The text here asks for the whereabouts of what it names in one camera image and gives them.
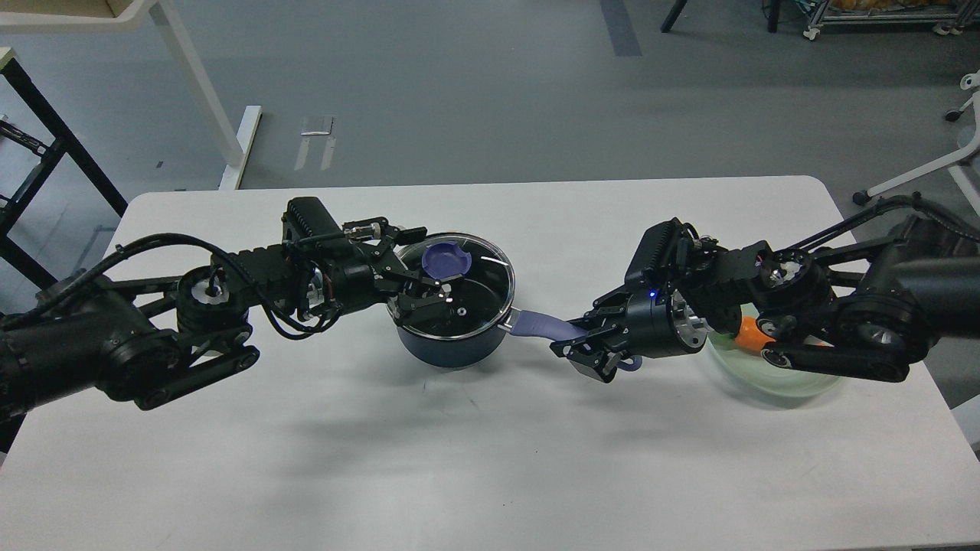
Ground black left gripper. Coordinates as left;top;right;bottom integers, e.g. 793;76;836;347
305;220;454;327

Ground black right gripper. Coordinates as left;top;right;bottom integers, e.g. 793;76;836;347
550;290;708;383

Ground glass lid purple knob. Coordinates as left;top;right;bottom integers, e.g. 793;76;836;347
387;233;515;339

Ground dark blue saucepan purple handle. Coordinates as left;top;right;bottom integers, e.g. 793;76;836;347
389;233;642;373

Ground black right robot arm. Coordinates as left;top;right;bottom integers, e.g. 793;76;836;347
550;193;978;383

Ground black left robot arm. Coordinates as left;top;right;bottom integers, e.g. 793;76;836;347
2;215;458;425

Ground orange toy carrot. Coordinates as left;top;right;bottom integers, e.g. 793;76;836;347
733;316;833;354

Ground white office chair base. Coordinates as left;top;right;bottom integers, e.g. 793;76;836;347
851;70;979;212

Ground black metal rack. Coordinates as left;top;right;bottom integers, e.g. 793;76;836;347
1;47;129;290

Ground metal wheeled cart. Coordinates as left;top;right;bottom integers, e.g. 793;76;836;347
799;1;978;41

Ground black right camera box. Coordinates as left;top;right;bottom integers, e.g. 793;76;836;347
624;217;684;290

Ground black camera box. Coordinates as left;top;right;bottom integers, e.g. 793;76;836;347
624;217;684;290
281;197;345;243

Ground black left camera box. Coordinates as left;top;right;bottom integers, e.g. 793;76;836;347
281;197;345;243

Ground white desk frame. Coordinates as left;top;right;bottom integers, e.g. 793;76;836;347
0;0;263;191

